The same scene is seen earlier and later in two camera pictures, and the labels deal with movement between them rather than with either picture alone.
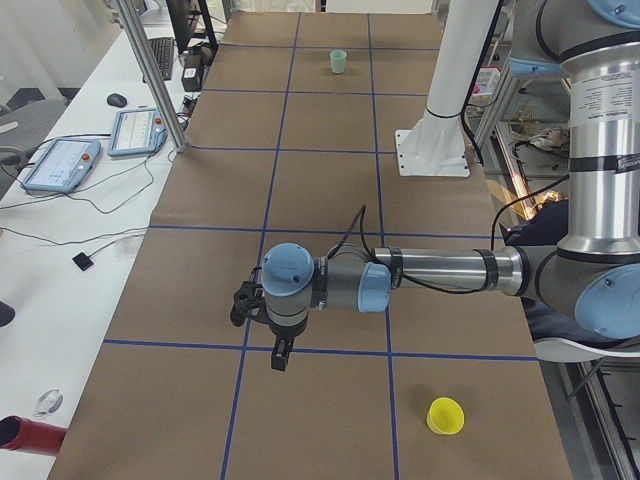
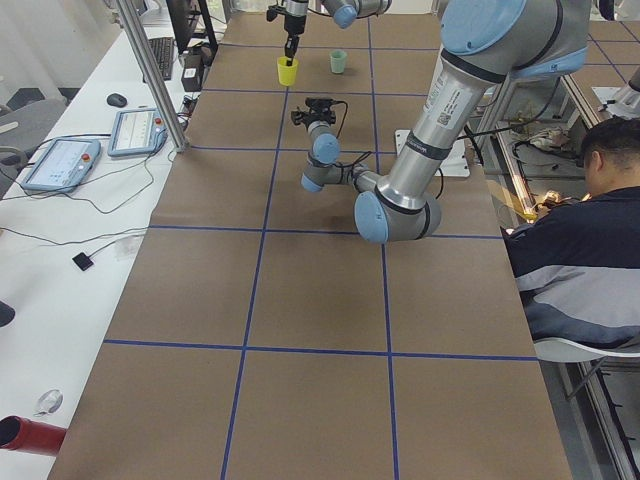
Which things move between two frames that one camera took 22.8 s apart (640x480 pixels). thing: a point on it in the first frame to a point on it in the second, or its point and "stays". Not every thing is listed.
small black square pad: [83, 261] stays
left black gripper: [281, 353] to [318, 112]
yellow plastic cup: [445, 416] to [287, 73]
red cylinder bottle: [34, 437] stays
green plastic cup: [338, 59] stays
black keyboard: [163, 49] stays
